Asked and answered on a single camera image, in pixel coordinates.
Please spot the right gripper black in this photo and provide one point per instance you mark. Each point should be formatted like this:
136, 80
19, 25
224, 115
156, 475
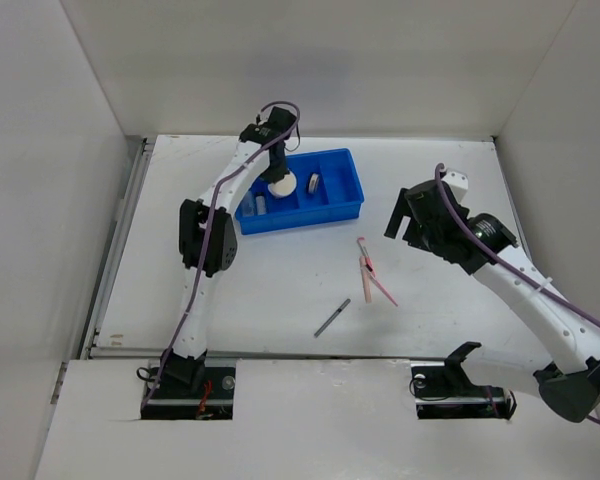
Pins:
402, 208

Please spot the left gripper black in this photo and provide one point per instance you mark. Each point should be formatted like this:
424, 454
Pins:
277, 174

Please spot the round beige powder puff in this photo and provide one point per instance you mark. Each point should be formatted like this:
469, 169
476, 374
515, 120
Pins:
284, 187

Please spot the small bottle black cap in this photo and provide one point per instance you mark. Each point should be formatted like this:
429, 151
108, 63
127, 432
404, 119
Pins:
260, 203

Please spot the clear small bottle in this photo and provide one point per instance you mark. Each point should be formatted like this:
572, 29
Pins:
248, 208

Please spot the grey eyeliner pencil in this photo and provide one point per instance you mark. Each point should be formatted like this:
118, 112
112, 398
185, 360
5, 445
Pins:
331, 318

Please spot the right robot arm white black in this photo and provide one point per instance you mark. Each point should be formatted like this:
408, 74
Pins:
567, 376

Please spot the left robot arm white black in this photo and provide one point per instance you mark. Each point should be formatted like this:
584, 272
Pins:
207, 241

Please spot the blue plastic divided tray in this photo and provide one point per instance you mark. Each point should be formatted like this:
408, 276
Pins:
338, 198

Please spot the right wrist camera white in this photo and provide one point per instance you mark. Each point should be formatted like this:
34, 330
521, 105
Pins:
458, 183

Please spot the aluminium rail left side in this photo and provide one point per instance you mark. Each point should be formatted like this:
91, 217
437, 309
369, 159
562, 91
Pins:
142, 148

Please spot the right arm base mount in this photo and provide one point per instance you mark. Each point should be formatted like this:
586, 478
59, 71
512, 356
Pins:
443, 392

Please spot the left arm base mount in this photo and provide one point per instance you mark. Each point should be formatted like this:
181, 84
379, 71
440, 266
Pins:
210, 399

